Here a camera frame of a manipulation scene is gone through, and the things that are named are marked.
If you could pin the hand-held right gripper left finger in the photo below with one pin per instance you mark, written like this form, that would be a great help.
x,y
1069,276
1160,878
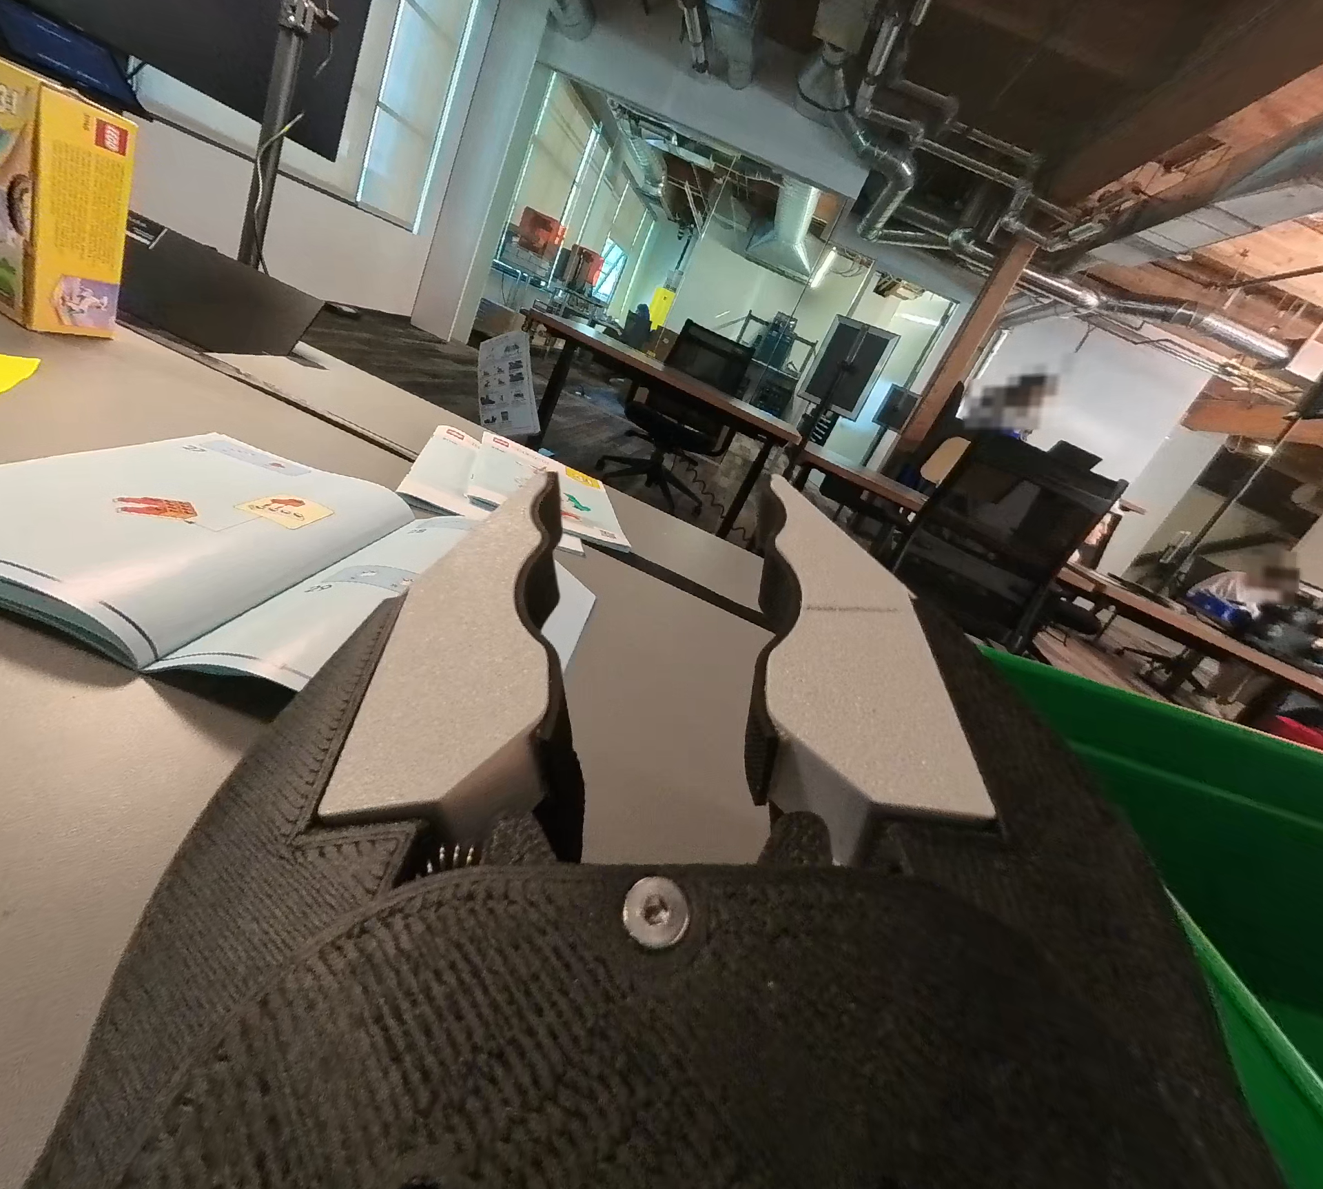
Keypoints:
x,y
454,651

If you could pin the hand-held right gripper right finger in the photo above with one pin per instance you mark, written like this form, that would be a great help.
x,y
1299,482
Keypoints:
x,y
859,692

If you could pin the yellow flat lego piece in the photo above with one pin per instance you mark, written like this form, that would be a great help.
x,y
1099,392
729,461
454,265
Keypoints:
x,y
12,373

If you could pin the yellow lego box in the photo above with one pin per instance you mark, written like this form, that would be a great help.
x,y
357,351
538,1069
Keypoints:
x,y
72,206

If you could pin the black high-back office chair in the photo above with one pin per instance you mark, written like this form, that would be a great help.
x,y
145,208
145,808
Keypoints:
x,y
1012,536

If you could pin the open light blue instruction booklet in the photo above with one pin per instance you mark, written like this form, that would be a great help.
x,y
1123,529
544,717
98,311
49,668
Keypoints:
x,y
207,548

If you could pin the upright printed leaflet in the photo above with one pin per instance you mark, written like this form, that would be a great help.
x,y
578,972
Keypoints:
x,y
508,383

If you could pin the wooden table with clutter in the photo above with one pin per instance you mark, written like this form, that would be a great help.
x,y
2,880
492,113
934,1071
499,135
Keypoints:
x,y
1159,604

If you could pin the dark monitor on stand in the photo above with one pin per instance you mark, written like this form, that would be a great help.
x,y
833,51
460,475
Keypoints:
x,y
859,368

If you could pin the long wooden office table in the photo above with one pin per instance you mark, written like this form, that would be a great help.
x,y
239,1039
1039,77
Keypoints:
x,y
641,362

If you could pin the black mesh office chair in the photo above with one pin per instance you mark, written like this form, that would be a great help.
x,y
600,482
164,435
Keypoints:
x,y
692,371

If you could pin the green plastic bin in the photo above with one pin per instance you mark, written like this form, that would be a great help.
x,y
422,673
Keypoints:
x,y
1220,816

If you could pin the silver pipe run with funnel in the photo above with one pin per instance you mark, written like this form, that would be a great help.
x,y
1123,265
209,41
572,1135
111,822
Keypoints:
x,y
909,154

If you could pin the black metal stand pole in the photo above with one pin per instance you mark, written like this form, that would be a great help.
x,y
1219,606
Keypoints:
x,y
289,71

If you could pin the dark stand base plate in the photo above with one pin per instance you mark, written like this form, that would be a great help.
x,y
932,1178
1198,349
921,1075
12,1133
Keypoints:
x,y
218,300

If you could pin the long silver horizontal duct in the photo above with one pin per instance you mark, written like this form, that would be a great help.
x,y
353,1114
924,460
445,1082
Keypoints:
x,y
1159,310

